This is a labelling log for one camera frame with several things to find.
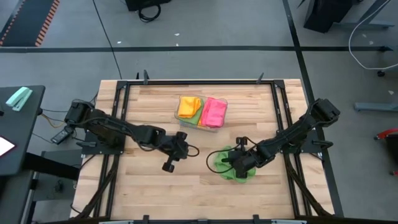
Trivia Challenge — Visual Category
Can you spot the black equipment stand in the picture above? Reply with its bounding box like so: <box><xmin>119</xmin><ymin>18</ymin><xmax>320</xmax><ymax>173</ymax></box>
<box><xmin>0</xmin><ymin>151</ymin><xmax>82</xmax><ymax>224</ymax></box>

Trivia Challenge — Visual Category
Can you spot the coiled black cable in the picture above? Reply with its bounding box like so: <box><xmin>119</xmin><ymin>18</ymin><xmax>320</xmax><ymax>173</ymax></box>
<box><xmin>138</xmin><ymin>2</ymin><xmax>162</xmax><ymax>22</ymax></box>

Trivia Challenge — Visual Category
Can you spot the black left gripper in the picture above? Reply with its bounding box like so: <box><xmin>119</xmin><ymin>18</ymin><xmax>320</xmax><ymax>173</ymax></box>
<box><xmin>161</xmin><ymin>131</ymin><xmax>190</xmax><ymax>174</ymax></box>

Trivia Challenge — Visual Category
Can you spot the large green microfiber towel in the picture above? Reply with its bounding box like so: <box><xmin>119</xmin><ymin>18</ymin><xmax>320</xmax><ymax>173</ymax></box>
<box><xmin>213</xmin><ymin>146</ymin><xmax>257</xmax><ymax>184</ymax></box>

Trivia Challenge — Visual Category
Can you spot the orange-striped black floor mat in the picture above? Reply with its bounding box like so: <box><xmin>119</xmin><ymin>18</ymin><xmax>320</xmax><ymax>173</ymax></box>
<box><xmin>0</xmin><ymin>0</ymin><xmax>60</xmax><ymax>47</ymax></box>

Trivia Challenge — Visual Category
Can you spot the black power brick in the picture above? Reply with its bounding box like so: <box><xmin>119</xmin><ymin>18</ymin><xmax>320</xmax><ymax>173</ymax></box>
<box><xmin>50</xmin><ymin>127</ymin><xmax>74</xmax><ymax>146</ymax></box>

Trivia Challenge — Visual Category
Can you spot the clear plastic bin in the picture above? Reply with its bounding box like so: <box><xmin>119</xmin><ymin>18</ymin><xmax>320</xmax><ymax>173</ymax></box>
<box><xmin>174</xmin><ymin>95</ymin><xmax>228</xmax><ymax>133</ymax></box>

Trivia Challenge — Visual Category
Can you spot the red chair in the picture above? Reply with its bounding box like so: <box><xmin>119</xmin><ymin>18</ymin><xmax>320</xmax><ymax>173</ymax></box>
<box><xmin>374</xmin><ymin>127</ymin><xmax>398</xmax><ymax>177</ymax></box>

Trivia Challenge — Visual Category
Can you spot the black side desk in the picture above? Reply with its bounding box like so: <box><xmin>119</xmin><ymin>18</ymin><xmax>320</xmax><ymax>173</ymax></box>
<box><xmin>0</xmin><ymin>85</ymin><xmax>46</xmax><ymax>177</ymax></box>

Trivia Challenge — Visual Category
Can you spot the black cable bundle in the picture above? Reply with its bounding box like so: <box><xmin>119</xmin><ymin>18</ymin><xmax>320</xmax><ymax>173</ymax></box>
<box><xmin>40</xmin><ymin>92</ymin><xmax>99</xmax><ymax>128</ymax></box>

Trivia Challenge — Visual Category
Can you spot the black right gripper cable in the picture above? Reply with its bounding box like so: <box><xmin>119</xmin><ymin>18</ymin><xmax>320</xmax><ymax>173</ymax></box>
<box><xmin>205</xmin><ymin>136</ymin><xmax>259</xmax><ymax>174</ymax></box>

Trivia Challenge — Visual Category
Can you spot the small green microfiber towel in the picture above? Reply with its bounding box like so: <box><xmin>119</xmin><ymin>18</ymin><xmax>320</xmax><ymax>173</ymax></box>
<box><xmin>179</xmin><ymin>99</ymin><xmax>205</xmax><ymax>126</ymax></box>

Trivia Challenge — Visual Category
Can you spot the yellow floor cable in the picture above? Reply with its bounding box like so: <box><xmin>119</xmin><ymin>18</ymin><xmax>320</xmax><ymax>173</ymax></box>
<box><xmin>42</xmin><ymin>113</ymin><xmax>65</xmax><ymax>129</ymax></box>

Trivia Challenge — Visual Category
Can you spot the black equipment box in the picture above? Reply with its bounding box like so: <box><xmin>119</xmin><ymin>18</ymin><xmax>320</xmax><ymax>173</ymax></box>
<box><xmin>125</xmin><ymin>0</ymin><xmax>172</xmax><ymax>12</ymax></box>

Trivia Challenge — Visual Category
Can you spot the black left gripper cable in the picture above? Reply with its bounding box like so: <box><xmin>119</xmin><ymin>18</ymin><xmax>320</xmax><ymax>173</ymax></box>
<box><xmin>185</xmin><ymin>144</ymin><xmax>200</xmax><ymax>158</ymax></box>

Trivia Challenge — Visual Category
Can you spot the white floor cable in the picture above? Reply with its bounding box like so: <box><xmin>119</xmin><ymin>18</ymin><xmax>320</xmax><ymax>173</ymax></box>
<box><xmin>348</xmin><ymin>0</ymin><xmax>398</xmax><ymax>71</ymax></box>

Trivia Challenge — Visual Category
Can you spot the thin black floor cable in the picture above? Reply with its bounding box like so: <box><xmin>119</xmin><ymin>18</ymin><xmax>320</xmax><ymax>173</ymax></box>
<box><xmin>92</xmin><ymin>0</ymin><xmax>123</xmax><ymax>79</ymax></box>

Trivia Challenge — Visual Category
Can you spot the pink microfiber towel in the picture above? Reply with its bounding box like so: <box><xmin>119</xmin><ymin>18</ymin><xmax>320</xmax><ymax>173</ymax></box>
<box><xmin>200</xmin><ymin>97</ymin><xmax>228</xmax><ymax>128</ymax></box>

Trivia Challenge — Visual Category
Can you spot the grey metal desk foot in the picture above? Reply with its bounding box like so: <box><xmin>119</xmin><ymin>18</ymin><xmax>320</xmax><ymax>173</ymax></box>
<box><xmin>353</xmin><ymin>101</ymin><xmax>398</xmax><ymax>112</ymax></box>

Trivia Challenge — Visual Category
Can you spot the mint green stapler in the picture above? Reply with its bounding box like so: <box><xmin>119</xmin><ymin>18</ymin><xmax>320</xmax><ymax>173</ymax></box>
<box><xmin>5</xmin><ymin>86</ymin><xmax>34</xmax><ymax>112</ymax></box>

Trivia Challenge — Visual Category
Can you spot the black equipment cabinet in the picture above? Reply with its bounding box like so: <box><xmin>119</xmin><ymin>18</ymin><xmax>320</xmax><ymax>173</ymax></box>
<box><xmin>303</xmin><ymin>0</ymin><xmax>364</xmax><ymax>34</ymax></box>

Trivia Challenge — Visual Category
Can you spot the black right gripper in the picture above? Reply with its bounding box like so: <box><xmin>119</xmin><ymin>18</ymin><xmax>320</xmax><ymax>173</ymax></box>
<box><xmin>221</xmin><ymin>136</ymin><xmax>259</xmax><ymax>180</ymax></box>

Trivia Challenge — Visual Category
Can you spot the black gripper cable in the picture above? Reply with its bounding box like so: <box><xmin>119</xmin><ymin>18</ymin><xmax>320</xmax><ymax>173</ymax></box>
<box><xmin>185</xmin><ymin>144</ymin><xmax>200</xmax><ymax>158</ymax></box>
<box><xmin>205</xmin><ymin>136</ymin><xmax>259</xmax><ymax>174</ymax></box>

